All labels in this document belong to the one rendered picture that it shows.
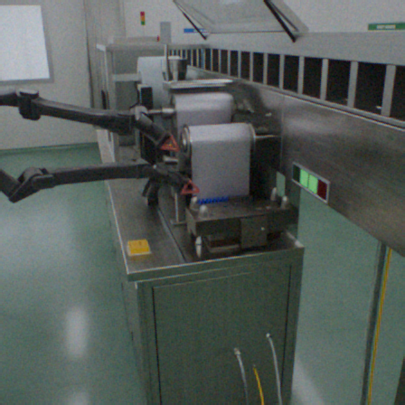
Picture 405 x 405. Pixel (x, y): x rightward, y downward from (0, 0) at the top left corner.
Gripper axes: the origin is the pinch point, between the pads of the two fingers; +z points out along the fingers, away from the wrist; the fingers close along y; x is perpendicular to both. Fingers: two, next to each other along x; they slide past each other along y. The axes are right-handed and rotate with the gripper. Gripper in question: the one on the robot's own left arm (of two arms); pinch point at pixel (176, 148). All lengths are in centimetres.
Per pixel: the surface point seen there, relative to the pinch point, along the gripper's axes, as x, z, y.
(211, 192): -4.7, 19.1, 9.1
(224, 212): -5.8, 20.8, 23.7
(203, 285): -30, 26, 36
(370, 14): 210, 188, -265
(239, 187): 3.5, 27.6, 9.4
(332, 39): 57, -2, 43
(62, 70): -69, 7, -548
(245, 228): -4.7, 26.7, 31.6
